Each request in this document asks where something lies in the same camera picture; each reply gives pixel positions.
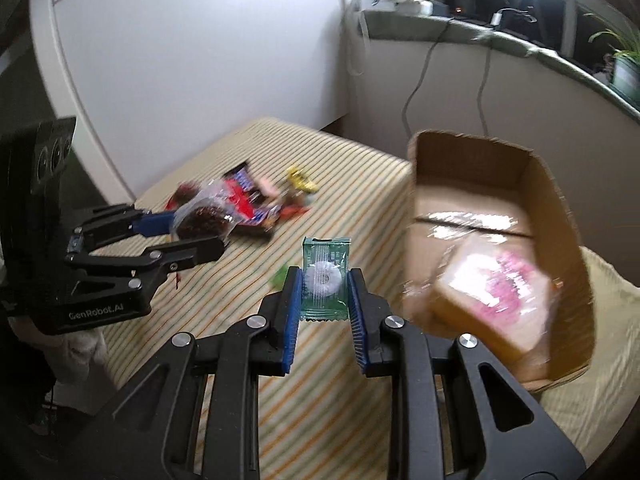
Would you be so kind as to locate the grey-green windowsill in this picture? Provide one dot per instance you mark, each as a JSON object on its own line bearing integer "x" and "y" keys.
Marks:
{"x": 530, "y": 50}

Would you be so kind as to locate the cream blanket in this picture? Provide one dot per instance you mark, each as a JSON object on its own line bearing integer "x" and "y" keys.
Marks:
{"x": 610, "y": 350}

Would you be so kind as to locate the pink candy packet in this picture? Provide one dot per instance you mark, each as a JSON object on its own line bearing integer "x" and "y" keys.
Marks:
{"x": 267, "y": 187}

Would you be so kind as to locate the clear bag of dark pastry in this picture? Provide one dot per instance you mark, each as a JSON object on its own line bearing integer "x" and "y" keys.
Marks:
{"x": 200, "y": 217}

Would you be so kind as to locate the black headphones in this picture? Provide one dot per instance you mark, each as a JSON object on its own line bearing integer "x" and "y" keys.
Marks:
{"x": 522, "y": 2}

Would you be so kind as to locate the white wardrobe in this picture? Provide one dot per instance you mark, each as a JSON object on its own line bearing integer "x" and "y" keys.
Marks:
{"x": 200, "y": 60}

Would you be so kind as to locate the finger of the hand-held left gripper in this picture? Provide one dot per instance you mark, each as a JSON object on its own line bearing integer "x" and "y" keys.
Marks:
{"x": 195, "y": 250}
{"x": 155, "y": 224}

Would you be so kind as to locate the bread packet with pink label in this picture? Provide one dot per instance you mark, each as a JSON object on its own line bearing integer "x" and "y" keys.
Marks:
{"x": 495, "y": 300}

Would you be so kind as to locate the cardboard box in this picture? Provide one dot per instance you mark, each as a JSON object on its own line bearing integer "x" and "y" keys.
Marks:
{"x": 560, "y": 240}

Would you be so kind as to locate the potted green plant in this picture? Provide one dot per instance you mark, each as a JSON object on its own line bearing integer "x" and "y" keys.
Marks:
{"x": 625, "y": 70}

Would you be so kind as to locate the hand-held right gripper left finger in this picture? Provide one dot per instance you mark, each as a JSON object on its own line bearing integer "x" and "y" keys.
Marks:
{"x": 292, "y": 310}

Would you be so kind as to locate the green candy packet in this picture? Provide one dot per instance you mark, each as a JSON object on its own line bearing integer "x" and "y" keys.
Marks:
{"x": 325, "y": 257}

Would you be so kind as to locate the dark chocolate bar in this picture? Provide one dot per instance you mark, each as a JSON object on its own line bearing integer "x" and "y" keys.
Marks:
{"x": 257, "y": 215}
{"x": 240, "y": 177}

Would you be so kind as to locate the small green wrapper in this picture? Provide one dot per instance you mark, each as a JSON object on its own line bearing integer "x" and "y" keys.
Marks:
{"x": 280, "y": 277}

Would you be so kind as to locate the yellow candy packet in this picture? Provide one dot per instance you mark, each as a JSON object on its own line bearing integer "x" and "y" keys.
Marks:
{"x": 301, "y": 180}

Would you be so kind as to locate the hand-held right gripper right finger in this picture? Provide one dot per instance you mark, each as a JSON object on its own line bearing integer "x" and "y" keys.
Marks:
{"x": 357, "y": 320}

